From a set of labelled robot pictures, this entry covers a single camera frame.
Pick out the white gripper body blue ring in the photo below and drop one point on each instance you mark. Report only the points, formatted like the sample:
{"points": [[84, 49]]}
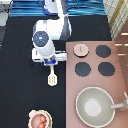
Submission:
{"points": [[53, 60]]}

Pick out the pink pot lid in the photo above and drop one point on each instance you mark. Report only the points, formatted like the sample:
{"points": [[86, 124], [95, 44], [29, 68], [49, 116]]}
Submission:
{"points": [[80, 50]]}

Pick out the cream slotted spatula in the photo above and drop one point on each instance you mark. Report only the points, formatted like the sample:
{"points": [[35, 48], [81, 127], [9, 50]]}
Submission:
{"points": [[52, 78]]}

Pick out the cream round plate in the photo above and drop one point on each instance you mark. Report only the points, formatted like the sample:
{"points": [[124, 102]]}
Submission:
{"points": [[42, 125]]}

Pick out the pink small pot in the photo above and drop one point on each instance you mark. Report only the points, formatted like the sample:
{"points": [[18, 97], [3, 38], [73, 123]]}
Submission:
{"points": [[35, 119]]}

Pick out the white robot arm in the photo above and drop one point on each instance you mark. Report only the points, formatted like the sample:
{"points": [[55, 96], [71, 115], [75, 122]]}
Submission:
{"points": [[46, 31]]}

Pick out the black burner front left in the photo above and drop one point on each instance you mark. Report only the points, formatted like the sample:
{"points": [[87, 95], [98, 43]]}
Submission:
{"points": [[82, 69]]}

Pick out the black burner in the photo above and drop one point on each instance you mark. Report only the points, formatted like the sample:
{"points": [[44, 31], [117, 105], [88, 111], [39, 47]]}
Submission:
{"points": [[82, 69], [106, 69], [103, 51]]}

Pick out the pink stove top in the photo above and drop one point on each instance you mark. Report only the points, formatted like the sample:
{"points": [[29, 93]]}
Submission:
{"points": [[114, 84]]}

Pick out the black burner back right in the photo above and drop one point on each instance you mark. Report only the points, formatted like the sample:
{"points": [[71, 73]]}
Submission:
{"points": [[103, 51]]}

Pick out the black burner front right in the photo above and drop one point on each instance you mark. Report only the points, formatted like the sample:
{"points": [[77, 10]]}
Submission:
{"points": [[106, 69]]}

